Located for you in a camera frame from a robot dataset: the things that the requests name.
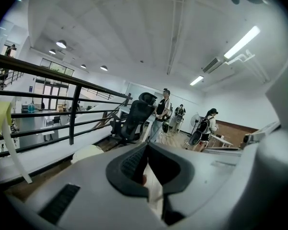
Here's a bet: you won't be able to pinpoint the small white table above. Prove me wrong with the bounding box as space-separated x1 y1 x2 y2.
210 134 234 149

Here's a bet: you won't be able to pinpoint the black standing fan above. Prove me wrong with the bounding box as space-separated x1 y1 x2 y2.
185 114 201 145

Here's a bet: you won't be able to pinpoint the black mesh office chair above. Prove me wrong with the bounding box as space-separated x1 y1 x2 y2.
109 92 158 146

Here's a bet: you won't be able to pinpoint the short fluorescent ceiling light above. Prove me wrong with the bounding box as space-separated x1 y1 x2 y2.
189 75 204 86

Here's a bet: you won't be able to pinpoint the white ceiling pipes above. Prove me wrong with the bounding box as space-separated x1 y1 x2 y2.
224 49 271 83

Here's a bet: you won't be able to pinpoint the yellow-green table with white legs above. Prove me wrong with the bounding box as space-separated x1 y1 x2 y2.
0 101 33 184

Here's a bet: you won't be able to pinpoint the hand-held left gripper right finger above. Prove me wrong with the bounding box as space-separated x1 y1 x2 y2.
147 142 245 230

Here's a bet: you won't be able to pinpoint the long fluorescent ceiling light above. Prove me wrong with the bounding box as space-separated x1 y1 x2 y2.
223 25 261 59

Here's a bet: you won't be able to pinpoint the ceiling air conditioner vent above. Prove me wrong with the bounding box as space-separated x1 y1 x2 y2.
202 57 223 74

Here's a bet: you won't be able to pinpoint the black backpack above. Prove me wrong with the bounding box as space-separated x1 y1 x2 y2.
197 117 211 134

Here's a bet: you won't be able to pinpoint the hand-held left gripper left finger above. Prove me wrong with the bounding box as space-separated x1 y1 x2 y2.
4 142 169 230

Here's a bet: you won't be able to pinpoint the black metal railing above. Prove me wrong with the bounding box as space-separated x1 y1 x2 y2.
0 51 133 158

